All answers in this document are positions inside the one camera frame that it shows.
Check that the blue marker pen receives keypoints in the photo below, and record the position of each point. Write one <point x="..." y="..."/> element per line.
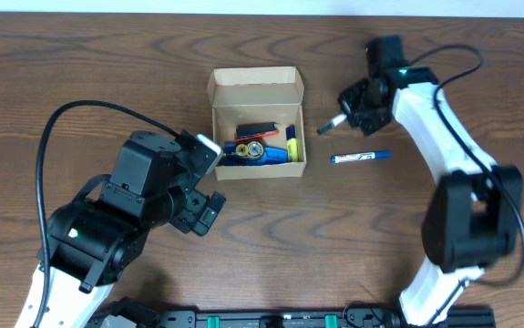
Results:
<point x="353" y="157"/>

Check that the red and black stapler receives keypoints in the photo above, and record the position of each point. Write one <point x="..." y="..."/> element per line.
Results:
<point x="256" y="130"/>

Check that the blue plastic stapler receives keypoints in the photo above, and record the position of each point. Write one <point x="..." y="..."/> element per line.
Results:
<point x="270" y="157"/>

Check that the black marker pen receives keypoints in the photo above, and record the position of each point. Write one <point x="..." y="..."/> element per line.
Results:
<point x="332" y="123"/>

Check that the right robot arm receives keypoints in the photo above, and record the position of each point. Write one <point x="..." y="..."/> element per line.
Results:
<point x="474" y="217"/>

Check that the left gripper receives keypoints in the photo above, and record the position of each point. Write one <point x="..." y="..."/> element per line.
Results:
<point x="199" y="206"/>

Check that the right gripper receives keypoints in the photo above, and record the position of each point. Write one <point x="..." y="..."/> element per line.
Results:
<point x="358" y="107"/>

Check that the correction tape dispenser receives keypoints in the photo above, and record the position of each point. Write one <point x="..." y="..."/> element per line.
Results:
<point x="251" y="150"/>

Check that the yellow highlighter with blue cap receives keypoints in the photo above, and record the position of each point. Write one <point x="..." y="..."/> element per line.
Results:
<point x="292" y="144"/>

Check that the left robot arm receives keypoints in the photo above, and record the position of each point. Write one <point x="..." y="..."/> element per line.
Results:
<point x="100" y="232"/>

